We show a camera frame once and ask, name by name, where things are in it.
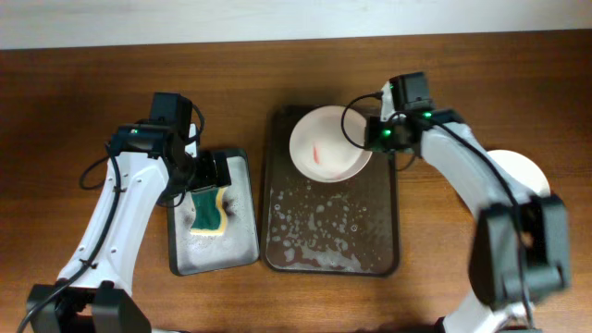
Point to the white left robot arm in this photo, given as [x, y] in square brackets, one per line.
[147, 165]

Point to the small black soapy tray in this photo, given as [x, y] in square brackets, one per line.
[192, 254]

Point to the green and yellow sponge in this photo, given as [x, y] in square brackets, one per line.
[210, 216]

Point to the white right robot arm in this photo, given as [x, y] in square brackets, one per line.
[521, 248]

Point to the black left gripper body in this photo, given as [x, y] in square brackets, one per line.
[204, 175]

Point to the dark brown plastic tray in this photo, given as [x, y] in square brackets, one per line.
[349, 227]

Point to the cream plate with red stain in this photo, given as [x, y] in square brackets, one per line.
[523, 170]

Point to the pinkish plate with red smear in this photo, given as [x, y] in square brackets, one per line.
[319, 149]

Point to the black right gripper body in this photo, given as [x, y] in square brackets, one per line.
[382, 137]

